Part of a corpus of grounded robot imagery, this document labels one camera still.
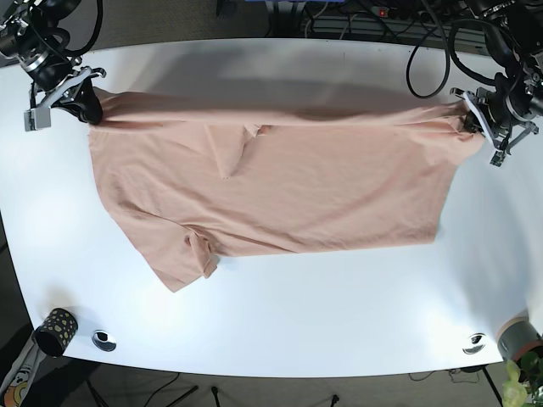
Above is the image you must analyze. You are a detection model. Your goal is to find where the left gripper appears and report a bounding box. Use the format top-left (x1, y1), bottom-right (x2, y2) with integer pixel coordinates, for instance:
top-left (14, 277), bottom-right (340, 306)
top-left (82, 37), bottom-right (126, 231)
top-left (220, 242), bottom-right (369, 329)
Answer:
top-left (450, 87), bottom-right (540, 167)

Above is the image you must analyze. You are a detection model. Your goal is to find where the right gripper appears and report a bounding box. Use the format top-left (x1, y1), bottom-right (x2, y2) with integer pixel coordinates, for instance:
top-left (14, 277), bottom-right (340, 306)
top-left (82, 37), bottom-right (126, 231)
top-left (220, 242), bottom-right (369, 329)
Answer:
top-left (24, 66), bottom-right (107, 131)

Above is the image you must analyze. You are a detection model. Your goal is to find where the salmon pink T-shirt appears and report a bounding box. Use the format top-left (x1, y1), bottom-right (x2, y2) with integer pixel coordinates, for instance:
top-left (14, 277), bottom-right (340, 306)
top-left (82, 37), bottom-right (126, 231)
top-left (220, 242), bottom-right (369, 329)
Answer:
top-left (88, 91), bottom-right (484, 292)

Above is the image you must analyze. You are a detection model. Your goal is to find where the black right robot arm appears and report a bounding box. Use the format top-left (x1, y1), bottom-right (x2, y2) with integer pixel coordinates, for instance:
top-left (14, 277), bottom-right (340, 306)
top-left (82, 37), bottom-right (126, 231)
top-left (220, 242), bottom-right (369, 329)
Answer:
top-left (1, 1), bottom-right (106, 131)

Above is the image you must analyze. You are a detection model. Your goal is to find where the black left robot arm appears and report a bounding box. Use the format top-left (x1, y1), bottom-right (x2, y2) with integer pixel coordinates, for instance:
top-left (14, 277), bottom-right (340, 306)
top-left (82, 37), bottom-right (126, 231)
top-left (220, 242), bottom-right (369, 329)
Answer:
top-left (406, 1), bottom-right (542, 167)

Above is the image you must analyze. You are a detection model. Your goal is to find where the grey plant pot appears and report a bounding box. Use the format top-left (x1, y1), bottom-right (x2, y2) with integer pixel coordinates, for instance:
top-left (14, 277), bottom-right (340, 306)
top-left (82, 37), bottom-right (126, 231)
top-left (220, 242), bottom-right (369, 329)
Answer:
top-left (496, 317), bottom-right (542, 362)

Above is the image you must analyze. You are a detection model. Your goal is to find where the right silver table grommet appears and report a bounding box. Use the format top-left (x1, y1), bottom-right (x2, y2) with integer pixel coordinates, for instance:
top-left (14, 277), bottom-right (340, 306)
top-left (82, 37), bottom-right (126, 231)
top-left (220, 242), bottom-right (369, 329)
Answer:
top-left (462, 332), bottom-right (487, 355)

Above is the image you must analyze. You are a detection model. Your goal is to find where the silver table grommet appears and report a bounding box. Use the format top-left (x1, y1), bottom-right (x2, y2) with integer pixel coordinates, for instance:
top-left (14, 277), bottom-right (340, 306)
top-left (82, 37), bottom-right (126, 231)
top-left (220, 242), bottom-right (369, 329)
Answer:
top-left (462, 332), bottom-right (487, 355)
top-left (92, 330), bottom-right (117, 352)

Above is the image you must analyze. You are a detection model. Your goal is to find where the black dotted cup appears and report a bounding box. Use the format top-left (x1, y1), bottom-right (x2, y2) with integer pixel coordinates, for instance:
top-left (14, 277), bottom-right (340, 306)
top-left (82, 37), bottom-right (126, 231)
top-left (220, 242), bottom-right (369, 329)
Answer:
top-left (33, 308), bottom-right (79, 358)

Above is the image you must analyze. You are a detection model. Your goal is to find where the left silver table grommet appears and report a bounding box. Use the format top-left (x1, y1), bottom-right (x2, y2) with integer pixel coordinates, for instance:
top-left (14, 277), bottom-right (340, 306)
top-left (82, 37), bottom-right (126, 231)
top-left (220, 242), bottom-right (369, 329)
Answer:
top-left (92, 330), bottom-right (117, 352)

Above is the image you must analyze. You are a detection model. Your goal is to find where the green potted plant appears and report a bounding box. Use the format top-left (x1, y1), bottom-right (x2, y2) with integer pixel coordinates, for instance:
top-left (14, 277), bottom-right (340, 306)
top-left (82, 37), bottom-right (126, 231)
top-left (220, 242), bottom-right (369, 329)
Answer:
top-left (501, 350), bottom-right (542, 407)

